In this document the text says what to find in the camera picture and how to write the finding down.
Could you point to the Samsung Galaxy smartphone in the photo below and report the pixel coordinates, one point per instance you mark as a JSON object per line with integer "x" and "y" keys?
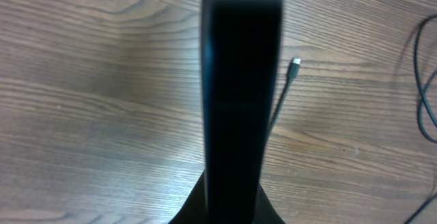
{"x": 240, "y": 42}

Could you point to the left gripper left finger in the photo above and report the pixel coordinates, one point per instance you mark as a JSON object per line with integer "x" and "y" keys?
{"x": 194, "y": 209}

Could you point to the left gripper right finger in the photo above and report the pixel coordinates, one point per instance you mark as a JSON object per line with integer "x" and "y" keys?
{"x": 264, "y": 211}

